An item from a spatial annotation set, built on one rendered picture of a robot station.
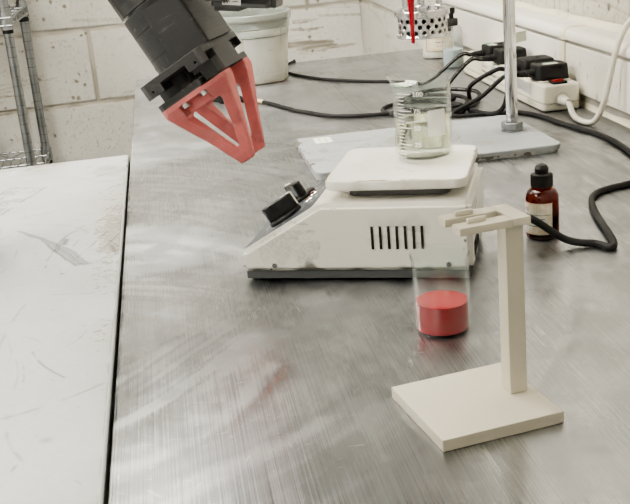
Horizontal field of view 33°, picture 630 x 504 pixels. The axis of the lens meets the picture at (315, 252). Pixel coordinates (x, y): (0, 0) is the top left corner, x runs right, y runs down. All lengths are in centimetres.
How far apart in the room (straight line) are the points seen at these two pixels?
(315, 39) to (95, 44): 67
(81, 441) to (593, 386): 33
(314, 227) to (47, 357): 24
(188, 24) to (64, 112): 249
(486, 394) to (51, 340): 36
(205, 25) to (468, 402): 40
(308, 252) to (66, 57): 249
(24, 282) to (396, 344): 39
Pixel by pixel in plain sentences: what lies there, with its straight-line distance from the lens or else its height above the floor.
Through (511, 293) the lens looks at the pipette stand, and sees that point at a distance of 65.
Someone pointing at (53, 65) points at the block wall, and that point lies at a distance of 335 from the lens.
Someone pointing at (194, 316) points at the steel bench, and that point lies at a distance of 87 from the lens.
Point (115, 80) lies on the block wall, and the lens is 335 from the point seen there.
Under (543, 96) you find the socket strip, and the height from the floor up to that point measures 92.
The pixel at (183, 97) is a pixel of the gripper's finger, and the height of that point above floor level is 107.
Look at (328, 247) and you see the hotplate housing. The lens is 90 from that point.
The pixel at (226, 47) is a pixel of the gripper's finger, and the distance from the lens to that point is 92.
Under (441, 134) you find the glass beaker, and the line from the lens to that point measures 92.
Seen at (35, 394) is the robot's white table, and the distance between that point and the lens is 77.
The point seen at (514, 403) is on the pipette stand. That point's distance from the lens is 67.
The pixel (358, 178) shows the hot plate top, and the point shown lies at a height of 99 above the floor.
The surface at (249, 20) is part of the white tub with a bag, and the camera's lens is 191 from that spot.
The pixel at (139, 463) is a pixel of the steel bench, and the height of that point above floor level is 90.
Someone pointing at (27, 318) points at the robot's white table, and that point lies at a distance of 92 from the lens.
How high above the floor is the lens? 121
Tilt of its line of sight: 18 degrees down
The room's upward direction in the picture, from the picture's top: 5 degrees counter-clockwise
